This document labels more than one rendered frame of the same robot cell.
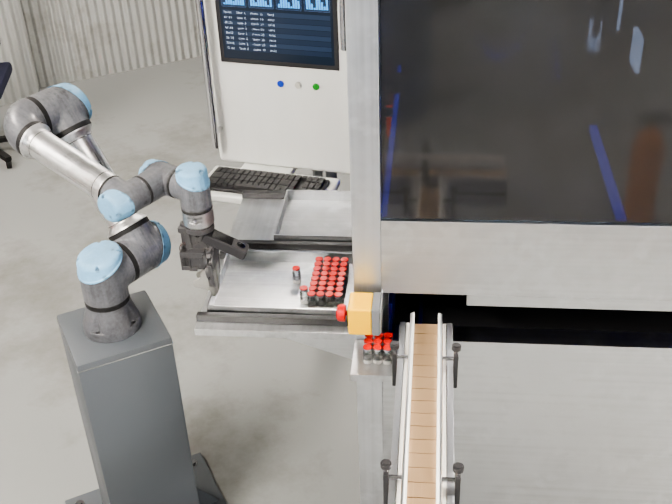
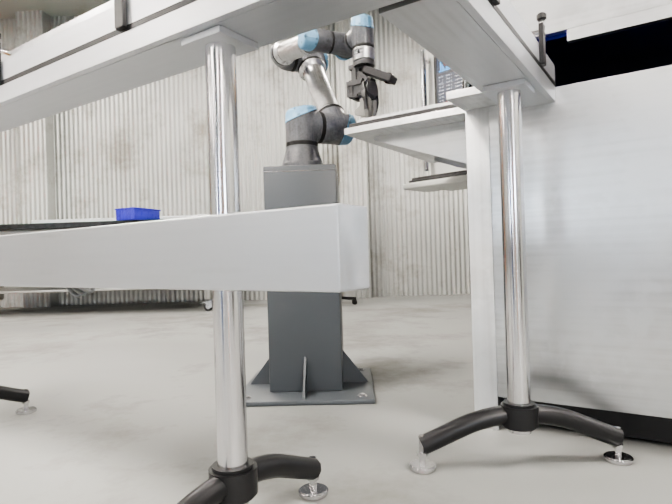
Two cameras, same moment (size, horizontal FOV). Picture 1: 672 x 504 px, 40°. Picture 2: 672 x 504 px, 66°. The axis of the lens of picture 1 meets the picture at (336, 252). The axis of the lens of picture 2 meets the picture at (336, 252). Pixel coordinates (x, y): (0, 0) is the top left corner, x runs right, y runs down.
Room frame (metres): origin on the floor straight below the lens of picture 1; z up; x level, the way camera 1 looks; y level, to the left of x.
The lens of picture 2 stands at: (0.34, -0.34, 0.48)
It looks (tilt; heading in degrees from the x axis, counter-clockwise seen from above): 0 degrees down; 27
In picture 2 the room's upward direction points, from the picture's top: 2 degrees counter-clockwise
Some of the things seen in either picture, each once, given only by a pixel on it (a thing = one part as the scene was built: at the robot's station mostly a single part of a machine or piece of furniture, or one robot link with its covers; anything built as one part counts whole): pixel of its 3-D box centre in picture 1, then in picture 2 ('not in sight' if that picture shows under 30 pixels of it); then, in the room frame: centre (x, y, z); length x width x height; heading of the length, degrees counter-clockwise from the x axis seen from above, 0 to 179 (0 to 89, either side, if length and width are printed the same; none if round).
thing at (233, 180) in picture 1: (265, 182); (453, 176); (2.69, 0.22, 0.82); 0.40 x 0.14 x 0.02; 72
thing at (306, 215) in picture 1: (338, 217); not in sight; (2.31, -0.01, 0.90); 0.34 x 0.26 x 0.04; 83
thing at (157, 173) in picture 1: (158, 180); (344, 45); (1.98, 0.42, 1.21); 0.11 x 0.11 x 0.08; 52
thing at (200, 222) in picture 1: (198, 217); (363, 56); (1.93, 0.33, 1.14); 0.08 x 0.08 x 0.05
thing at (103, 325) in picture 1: (109, 310); (302, 157); (1.98, 0.60, 0.84); 0.15 x 0.15 x 0.10
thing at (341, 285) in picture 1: (341, 283); not in sight; (1.96, -0.01, 0.90); 0.18 x 0.02 x 0.05; 172
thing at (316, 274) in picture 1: (315, 282); not in sight; (1.97, 0.06, 0.90); 0.18 x 0.02 x 0.05; 173
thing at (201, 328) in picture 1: (308, 257); (456, 139); (2.15, 0.08, 0.87); 0.70 x 0.48 x 0.02; 173
